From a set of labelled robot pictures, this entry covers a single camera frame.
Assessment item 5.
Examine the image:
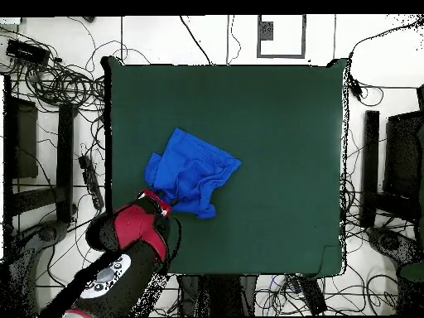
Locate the blue shirt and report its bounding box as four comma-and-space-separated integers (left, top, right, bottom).
143, 127, 243, 220

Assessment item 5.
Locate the dark flat panel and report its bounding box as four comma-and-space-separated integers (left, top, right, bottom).
3, 95, 39, 180
383, 110, 424, 200

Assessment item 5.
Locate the black power strip with sockets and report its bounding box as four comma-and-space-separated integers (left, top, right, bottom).
77, 154, 105, 210

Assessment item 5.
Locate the black upright stand bar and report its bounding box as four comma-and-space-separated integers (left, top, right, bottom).
360, 109, 380, 229
55, 103, 75, 223

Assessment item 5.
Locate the dark green table cloth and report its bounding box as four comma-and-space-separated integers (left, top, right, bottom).
103, 55, 349, 278

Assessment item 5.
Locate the grey stand foot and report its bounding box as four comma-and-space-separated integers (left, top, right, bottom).
366, 226, 422, 266
32, 219, 69, 248

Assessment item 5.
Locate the long black power strip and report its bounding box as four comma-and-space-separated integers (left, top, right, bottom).
296, 276, 329, 316

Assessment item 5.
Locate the black rectangular device box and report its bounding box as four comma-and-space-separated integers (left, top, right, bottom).
5, 38, 51, 65

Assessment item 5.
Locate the black power adapter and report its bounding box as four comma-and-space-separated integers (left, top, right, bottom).
347, 74, 365, 102

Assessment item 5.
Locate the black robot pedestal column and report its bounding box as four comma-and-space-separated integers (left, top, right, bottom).
176, 274, 258, 317

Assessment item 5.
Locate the black cable tangle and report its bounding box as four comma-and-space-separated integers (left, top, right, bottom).
0, 26, 107, 113

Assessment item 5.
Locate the thick black floor cable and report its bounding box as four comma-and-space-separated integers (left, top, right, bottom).
179, 15, 213, 65

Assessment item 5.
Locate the grey square floor frame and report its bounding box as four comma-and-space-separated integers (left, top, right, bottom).
256, 14, 307, 60

